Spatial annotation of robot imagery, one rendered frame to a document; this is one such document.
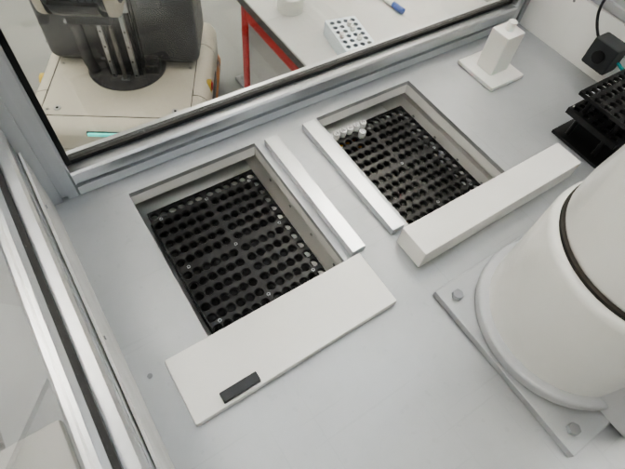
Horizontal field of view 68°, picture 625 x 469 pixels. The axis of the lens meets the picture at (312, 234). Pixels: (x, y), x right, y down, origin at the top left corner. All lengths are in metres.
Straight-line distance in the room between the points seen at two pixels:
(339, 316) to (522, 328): 0.21
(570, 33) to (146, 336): 0.91
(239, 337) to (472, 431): 0.28
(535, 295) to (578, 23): 0.65
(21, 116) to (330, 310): 0.41
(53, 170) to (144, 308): 0.21
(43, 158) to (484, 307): 0.57
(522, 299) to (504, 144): 0.36
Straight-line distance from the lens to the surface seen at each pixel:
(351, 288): 0.59
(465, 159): 0.87
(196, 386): 0.55
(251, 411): 0.55
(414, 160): 0.82
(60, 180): 0.69
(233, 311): 0.63
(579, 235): 0.48
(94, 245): 0.66
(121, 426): 0.41
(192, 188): 0.83
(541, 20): 1.11
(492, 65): 0.94
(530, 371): 0.61
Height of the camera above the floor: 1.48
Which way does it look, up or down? 57 degrees down
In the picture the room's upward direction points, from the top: 9 degrees clockwise
